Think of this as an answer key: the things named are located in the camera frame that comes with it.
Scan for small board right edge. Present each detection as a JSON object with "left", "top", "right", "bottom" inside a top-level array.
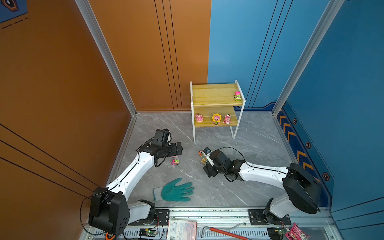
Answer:
[{"left": 267, "top": 228, "right": 286, "bottom": 240}]

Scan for pink yellow flower toy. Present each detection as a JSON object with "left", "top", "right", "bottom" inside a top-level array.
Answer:
[{"left": 212, "top": 114, "right": 222, "bottom": 125}]

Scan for pink snack packet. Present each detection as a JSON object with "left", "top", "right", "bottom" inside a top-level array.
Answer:
[{"left": 285, "top": 223, "right": 310, "bottom": 240}]

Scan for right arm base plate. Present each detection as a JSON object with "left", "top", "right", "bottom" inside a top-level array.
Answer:
[{"left": 248, "top": 209, "right": 292, "bottom": 226}]

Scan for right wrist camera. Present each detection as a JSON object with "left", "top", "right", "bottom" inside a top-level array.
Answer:
[{"left": 202, "top": 147, "right": 214, "bottom": 166}]

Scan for pink green toy vehicle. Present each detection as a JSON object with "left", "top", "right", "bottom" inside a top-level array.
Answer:
[{"left": 234, "top": 91, "right": 242, "bottom": 101}]

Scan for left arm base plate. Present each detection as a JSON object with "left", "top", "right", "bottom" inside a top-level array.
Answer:
[{"left": 129, "top": 209, "right": 170, "bottom": 227}]

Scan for green rubber work glove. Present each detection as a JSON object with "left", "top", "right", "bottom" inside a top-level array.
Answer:
[{"left": 153, "top": 178, "right": 194, "bottom": 202}]

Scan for red handled hex wrench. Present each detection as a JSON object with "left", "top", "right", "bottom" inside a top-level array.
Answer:
[{"left": 201, "top": 227, "right": 249, "bottom": 240}]

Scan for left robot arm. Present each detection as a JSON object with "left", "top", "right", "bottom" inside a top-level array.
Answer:
[{"left": 88, "top": 129, "right": 183, "bottom": 236}]

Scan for green orange toy truck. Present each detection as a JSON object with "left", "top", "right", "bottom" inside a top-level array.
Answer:
[{"left": 201, "top": 158, "right": 208, "bottom": 166}]

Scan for plastic bag with papers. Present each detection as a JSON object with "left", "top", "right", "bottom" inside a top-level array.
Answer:
[{"left": 166, "top": 219, "right": 197, "bottom": 240}]

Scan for pink strawberry bear toy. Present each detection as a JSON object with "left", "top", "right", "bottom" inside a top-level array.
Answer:
[{"left": 223, "top": 114, "right": 232, "bottom": 125}]

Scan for orange tape measure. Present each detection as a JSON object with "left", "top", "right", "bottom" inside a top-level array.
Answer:
[{"left": 105, "top": 233, "right": 116, "bottom": 240}]

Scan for yellow wooden two-tier shelf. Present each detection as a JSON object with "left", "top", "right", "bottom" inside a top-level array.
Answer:
[{"left": 190, "top": 80, "right": 246, "bottom": 141}]

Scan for pink green toy car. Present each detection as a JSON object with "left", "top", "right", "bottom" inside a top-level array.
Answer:
[{"left": 172, "top": 159, "right": 180, "bottom": 165}]

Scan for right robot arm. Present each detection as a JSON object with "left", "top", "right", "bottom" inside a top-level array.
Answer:
[{"left": 199, "top": 148, "right": 322, "bottom": 226}]

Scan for pink bear toy yellow base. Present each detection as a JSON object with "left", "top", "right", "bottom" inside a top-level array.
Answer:
[{"left": 195, "top": 114, "right": 204, "bottom": 123}]

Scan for green circuit board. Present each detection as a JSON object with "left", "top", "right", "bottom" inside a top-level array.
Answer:
[{"left": 139, "top": 229, "right": 159, "bottom": 238}]

